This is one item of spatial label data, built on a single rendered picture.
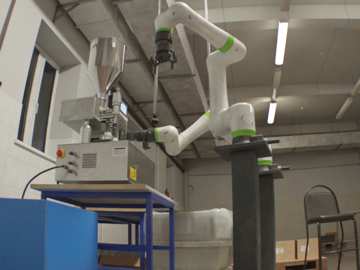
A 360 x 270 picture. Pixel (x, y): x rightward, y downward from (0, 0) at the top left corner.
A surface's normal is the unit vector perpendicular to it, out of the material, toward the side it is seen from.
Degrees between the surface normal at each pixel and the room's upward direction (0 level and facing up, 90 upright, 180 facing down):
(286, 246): 90
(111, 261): 65
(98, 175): 90
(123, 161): 90
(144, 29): 176
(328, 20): 180
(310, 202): 77
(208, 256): 96
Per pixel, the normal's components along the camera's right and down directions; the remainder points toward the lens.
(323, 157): -0.18, -0.30
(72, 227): 0.98, -0.06
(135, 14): 0.07, 0.93
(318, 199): 0.02, -0.52
